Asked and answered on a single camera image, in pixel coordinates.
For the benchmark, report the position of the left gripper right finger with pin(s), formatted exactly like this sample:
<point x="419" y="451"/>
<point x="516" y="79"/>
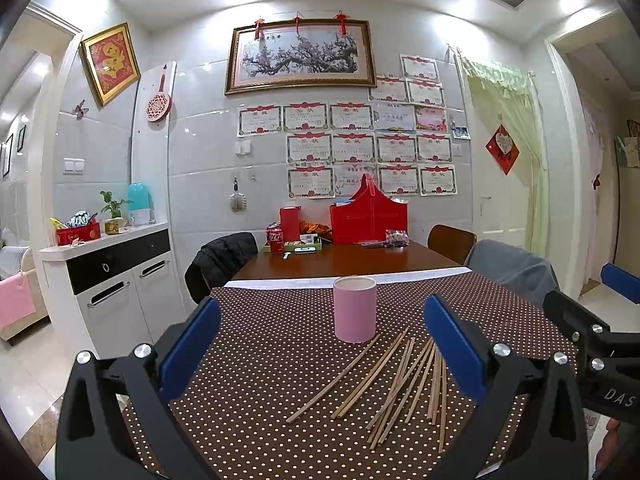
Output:
<point x="527" y="422"/>

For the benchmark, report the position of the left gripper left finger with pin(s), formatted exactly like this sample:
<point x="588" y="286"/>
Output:
<point x="93" y="441"/>

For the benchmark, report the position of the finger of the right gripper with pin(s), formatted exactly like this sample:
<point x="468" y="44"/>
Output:
<point x="624" y="283"/>

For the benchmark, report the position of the wooden chopstick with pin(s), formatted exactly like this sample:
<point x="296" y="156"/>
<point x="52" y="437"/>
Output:
<point x="414" y="383"/>
<point x="368" y="380"/>
<point x="416" y="399"/>
<point x="400" y="373"/>
<point x="333" y="382"/>
<point x="443" y="407"/>
<point x="379" y="427"/>
<point x="435" y="388"/>

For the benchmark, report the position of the white black sideboard cabinet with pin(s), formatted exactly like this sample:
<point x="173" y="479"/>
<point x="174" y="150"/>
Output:
<point x="108" y="295"/>

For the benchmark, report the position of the pink towel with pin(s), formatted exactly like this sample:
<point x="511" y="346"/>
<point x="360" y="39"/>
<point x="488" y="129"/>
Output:
<point x="15" y="299"/>

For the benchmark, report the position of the brown wooden chair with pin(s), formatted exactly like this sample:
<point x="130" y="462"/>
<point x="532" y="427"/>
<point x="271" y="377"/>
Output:
<point x="452" y="243"/>

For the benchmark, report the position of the red diamond door decoration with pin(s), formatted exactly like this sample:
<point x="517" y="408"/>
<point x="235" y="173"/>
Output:
<point x="503" y="149"/>

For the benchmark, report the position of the brown polka dot tablecloth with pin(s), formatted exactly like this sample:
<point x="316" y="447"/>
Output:
<point x="276" y="349"/>

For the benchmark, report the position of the red basket on cabinet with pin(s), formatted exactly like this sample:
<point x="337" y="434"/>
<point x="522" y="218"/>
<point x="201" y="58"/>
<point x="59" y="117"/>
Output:
<point x="81" y="228"/>

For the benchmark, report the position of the green door curtain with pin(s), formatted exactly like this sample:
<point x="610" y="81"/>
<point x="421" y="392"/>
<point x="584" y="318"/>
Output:
<point x="505" y="99"/>

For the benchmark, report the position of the pink cylindrical cup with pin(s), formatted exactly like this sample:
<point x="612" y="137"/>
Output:
<point x="354" y="308"/>

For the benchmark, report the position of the small potted plant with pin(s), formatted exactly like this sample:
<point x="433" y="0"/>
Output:
<point x="116" y="221"/>

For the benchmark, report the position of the chair with black jacket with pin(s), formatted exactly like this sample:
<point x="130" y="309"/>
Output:
<point x="217" y="262"/>

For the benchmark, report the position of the plastic snack bag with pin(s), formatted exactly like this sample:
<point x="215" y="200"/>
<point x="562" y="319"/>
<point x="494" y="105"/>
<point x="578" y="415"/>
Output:
<point x="396" y="238"/>

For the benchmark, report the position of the teal humidifier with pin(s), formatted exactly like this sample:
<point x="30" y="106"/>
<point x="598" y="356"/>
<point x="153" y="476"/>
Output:
<point x="139" y="204"/>

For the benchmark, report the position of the red basket box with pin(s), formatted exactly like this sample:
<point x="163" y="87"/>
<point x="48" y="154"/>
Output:
<point x="367" y="216"/>

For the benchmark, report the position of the red cola can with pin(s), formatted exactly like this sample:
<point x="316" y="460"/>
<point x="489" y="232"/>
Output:
<point x="275" y="240"/>

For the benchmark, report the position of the green tray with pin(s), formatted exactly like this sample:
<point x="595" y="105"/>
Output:
<point x="300" y="246"/>

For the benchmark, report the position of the red tall box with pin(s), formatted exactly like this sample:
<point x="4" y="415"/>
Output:
<point x="289" y="222"/>

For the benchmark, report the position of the red round hanging ornament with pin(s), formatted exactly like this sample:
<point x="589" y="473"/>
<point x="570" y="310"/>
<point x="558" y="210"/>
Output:
<point x="160" y="103"/>

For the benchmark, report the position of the gold framed red picture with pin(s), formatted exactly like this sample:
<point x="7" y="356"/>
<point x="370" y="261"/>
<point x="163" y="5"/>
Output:
<point x="110" y="62"/>

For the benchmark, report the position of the framed plum blossom painting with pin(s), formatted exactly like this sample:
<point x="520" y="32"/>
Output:
<point x="301" y="53"/>

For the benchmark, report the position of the hanging brush on wall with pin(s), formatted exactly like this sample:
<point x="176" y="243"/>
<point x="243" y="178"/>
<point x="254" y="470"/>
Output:
<point x="237" y="200"/>

